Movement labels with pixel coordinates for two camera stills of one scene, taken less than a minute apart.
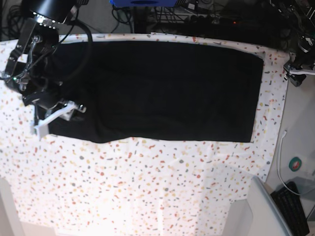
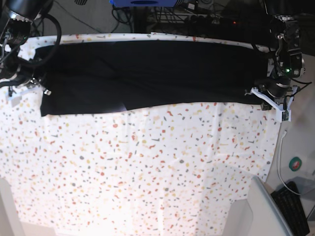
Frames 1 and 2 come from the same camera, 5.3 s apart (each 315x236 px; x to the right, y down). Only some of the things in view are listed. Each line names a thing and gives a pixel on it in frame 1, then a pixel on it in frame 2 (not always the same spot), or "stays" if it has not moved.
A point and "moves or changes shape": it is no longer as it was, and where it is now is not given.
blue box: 143,3 stays
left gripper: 41,128 → 34,84
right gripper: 297,73 → 282,103
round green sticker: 295,163 stays
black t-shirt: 153,90 moves or changes shape
